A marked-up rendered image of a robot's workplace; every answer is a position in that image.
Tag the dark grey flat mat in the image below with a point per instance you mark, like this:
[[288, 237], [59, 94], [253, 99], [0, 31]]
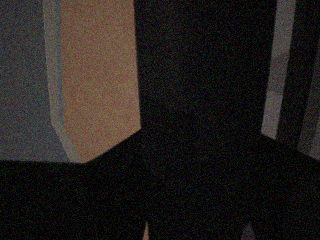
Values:
[[248, 233]]

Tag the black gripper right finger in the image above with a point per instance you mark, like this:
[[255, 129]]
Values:
[[285, 195]]

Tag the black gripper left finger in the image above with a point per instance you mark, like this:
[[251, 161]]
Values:
[[102, 199]]

